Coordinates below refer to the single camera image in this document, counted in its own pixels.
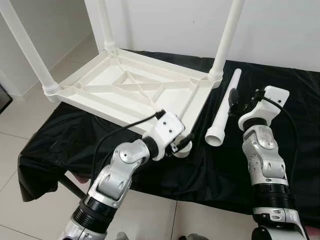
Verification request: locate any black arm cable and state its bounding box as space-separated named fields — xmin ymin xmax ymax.
xmin=252 ymin=90 xmax=301 ymax=181
xmin=91 ymin=109 xmax=167 ymax=181

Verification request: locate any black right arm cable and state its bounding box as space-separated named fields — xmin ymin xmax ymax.
xmin=252 ymin=90 xmax=301 ymax=181

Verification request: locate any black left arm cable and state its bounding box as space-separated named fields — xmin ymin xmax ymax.
xmin=91 ymin=109 xmax=167 ymax=181

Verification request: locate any dark grey bin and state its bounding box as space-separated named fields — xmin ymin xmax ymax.
xmin=0 ymin=84 xmax=13 ymax=113

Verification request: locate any white plastic table leg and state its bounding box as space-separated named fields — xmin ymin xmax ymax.
xmin=0 ymin=5 xmax=61 ymax=96
xmin=207 ymin=0 xmax=244 ymax=82
xmin=205 ymin=68 xmax=243 ymax=147
xmin=96 ymin=0 xmax=118 ymax=52

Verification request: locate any grey robot right leg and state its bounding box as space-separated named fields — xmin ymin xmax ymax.
xmin=177 ymin=232 xmax=208 ymax=240

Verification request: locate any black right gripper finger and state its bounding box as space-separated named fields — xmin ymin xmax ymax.
xmin=227 ymin=87 xmax=240 ymax=117

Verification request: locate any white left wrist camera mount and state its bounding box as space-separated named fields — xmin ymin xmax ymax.
xmin=142 ymin=111 xmax=186 ymax=162

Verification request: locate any white plastic table top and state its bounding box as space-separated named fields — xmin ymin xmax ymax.
xmin=44 ymin=48 xmax=223 ymax=158

